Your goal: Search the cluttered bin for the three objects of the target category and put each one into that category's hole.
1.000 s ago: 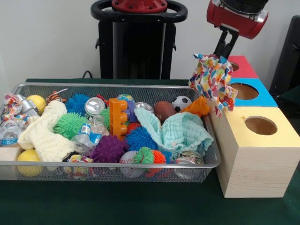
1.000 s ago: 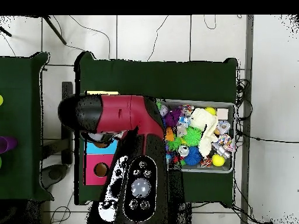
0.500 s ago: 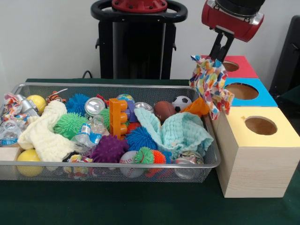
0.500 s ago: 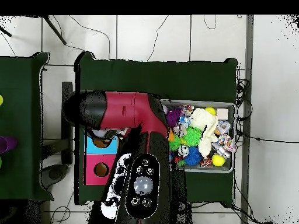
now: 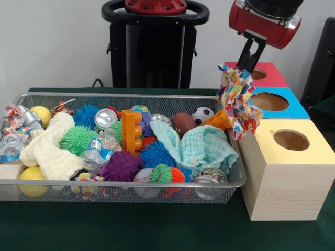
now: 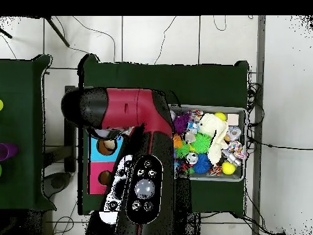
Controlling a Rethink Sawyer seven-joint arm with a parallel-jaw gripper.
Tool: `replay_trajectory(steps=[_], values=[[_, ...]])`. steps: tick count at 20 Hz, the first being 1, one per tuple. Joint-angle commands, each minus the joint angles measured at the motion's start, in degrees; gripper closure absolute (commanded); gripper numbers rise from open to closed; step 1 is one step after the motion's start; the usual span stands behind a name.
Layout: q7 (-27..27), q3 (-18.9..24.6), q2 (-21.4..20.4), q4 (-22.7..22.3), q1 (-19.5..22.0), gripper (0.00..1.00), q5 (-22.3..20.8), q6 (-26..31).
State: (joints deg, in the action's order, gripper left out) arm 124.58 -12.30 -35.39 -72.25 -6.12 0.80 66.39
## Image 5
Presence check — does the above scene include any black and white soccer ball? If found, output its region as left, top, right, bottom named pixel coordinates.
left=192, top=106, right=215, bottom=126

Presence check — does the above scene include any purple spiky rubber ball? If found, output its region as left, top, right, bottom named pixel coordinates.
left=100, top=150, right=144, bottom=182

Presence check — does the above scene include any silver mesh bin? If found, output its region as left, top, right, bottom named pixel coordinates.
left=0, top=92, right=247, bottom=205

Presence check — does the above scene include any wooden box with three holes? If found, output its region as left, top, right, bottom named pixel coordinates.
left=219, top=61, right=335, bottom=222

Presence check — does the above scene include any yellow ball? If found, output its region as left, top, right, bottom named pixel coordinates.
left=28, top=105, right=52, bottom=129
left=18, top=166, right=49, bottom=197

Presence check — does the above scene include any blue globe ball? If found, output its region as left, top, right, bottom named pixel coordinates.
left=130, top=104, right=152, bottom=117

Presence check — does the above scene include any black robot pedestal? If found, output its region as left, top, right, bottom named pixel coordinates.
left=100, top=0, right=210, bottom=89

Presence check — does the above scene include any colourful polka dot cloth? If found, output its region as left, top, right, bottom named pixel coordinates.
left=216, top=63, right=264, bottom=141

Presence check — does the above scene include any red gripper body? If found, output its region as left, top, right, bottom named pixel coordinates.
left=229, top=0, right=302, bottom=50

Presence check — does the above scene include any blue spiky rubber ball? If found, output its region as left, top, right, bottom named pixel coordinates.
left=72, top=104, right=102, bottom=130

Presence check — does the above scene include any dark green tablecloth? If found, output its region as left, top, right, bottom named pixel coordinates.
left=0, top=87, right=335, bottom=251
left=311, top=94, right=335, bottom=123

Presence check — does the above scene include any cream yellow cloth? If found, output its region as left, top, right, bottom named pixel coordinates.
left=19, top=112, right=86, bottom=181

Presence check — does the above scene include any brown toy football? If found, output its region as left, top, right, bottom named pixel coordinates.
left=172, top=112, right=198, bottom=136

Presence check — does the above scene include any mint green cloth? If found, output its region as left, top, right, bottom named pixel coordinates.
left=149, top=120, right=239, bottom=175

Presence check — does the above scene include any long orange toy block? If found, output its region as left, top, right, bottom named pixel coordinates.
left=201, top=108, right=233, bottom=131

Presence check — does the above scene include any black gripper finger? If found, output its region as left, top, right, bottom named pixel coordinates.
left=247, top=41, right=267, bottom=74
left=237, top=39, right=254, bottom=71

